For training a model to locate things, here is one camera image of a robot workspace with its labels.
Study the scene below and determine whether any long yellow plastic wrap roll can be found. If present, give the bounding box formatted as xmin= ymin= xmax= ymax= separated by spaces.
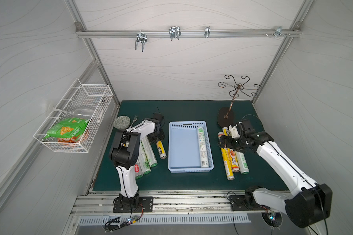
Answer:
xmin=156 ymin=141 xmax=167 ymax=159

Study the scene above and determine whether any light blue perforated plastic basket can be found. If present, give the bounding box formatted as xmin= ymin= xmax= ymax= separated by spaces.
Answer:
xmin=168 ymin=121 xmax=214 ymax=173

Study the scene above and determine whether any white green long wrap roll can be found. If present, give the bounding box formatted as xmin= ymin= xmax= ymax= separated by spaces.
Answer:
xmin=197 ymin=126 xmax=209 ymax=168

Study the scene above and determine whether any short yellow orange wrap roll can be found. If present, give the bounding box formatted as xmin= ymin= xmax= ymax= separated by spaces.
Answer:
xmin=222 ymin=127 xmax=240 ymax=173

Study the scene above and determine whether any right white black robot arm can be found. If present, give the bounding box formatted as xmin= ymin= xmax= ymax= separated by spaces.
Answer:
xmin=218 ymin=119 xmax=333 ymax=228

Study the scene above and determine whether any clear plastic item in basket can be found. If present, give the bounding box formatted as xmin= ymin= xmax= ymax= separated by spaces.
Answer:
xmin=52 ymin=108 xmax=103 ymax=123

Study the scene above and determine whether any black fork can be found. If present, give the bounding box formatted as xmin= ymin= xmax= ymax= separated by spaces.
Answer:
xmin=130 ymin=116 xmax=138 ymax=127

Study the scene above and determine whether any bronze jewelry stand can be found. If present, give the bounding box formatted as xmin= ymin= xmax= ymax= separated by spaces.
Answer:
xmin=217 ymin=74 xmax=262 ymax=127

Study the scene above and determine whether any grey patterned round bowl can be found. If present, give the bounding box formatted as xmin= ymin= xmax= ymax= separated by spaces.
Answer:
xmin=113 ymin=116 xmax=130 ymax=130

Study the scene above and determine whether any green snack bag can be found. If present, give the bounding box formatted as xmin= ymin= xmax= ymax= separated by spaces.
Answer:
xmin=43 ymin=117 xmax=90 ymax=139

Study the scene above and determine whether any double metal hook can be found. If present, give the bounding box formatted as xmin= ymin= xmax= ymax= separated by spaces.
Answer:
xmin=135 ymin=32 xmax=148 ymax=52
xmin=169 ymin=26 xmax=181 ymax=41

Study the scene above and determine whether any single metal hook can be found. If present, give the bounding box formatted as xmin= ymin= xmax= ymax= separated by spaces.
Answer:
xmin=204 ymin=26 xmax=210 ymax=38

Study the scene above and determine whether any white wire wall basket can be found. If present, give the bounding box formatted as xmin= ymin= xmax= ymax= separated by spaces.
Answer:
xmin=33 ymin=79 xmax=113 ymax=153

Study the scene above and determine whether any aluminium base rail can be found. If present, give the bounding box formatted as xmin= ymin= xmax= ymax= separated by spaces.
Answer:
xmin=70 ymin=189 xmax=312 ymax=217

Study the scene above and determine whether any aluminium top rail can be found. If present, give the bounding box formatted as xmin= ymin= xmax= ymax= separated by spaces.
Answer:
xmin=76 ymin=29 xmax=302 ymax=39

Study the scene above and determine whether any small metal hook bracket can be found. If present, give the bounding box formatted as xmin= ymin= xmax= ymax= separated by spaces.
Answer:
xmin=264 ymin=26 xmax=291 ymax=38

